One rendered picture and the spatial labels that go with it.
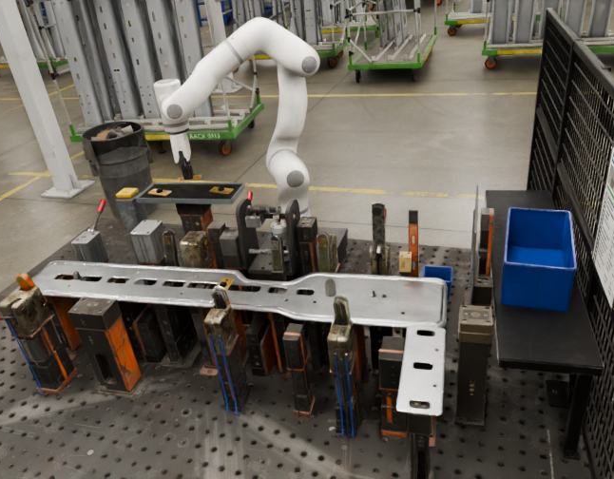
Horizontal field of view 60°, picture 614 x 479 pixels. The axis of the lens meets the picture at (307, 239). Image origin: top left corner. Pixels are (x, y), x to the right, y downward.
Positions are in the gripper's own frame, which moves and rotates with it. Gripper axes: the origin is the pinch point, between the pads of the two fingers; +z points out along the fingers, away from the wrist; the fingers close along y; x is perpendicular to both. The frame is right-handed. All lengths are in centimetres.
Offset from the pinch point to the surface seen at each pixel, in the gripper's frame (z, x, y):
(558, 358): 21, 87, 93
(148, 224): 12.7, -15.4, 10.6
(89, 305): 21, -30, 43
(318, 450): 54, 30, 80
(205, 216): 16.8, 3.0, 2.4
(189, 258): 21.9, -2.5, 22.2
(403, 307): 24, 59, 63
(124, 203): 11.2, -26.5, -6.6
